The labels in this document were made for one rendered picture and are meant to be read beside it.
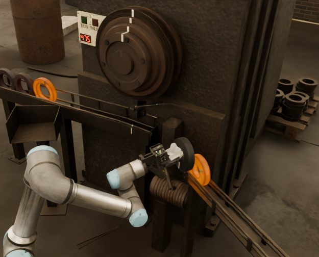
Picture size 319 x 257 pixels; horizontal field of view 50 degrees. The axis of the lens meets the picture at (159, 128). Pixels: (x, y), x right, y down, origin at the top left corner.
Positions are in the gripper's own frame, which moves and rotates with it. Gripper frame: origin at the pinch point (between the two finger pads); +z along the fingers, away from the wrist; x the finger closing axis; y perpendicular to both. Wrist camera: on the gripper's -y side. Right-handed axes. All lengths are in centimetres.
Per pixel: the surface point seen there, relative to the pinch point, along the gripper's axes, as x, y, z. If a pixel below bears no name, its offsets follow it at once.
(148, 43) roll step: 36, 37, 7
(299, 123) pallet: 82, -112, 147
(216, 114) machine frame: 18.3, -4.4, 28.1
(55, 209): 70, -67, -72
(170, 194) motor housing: 9.2, -33.4, -8.1
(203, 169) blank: -5.5, -10.4, 5.7
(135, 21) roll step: 44, 46, 5
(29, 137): 72, -9, -65
